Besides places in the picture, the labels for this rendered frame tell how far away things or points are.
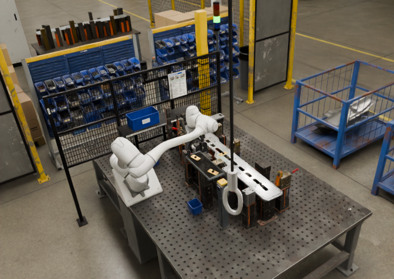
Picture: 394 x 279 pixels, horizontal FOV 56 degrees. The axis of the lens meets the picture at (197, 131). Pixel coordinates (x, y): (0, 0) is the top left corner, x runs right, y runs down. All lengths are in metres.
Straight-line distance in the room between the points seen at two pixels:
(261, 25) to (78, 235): 4.05
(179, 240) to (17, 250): 1.99
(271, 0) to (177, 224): 4.07
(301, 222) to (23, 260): 2.74
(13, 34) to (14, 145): 4.87
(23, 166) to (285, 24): 4.49
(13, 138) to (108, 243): 1.77
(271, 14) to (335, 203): 3.63
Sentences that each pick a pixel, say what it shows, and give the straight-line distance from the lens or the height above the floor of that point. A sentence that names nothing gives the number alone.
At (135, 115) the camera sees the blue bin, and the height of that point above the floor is 1.11.
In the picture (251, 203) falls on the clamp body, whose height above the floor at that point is 0.95.
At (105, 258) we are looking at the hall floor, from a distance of 4.00.
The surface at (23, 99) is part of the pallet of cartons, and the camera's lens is 5.82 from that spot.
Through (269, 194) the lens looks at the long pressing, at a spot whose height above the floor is 1.00.
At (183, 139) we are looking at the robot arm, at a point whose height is 1.49.
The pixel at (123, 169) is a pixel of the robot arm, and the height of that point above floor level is 1.10.
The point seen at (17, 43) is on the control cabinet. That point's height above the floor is 0.53.
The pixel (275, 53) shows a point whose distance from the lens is 6.56.
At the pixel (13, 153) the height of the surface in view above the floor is 0.50.
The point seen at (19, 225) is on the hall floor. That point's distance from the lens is 4.72.
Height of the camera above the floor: 2.93
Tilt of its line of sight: 31 degrees down
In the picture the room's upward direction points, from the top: 4 degrees counter-clockwise
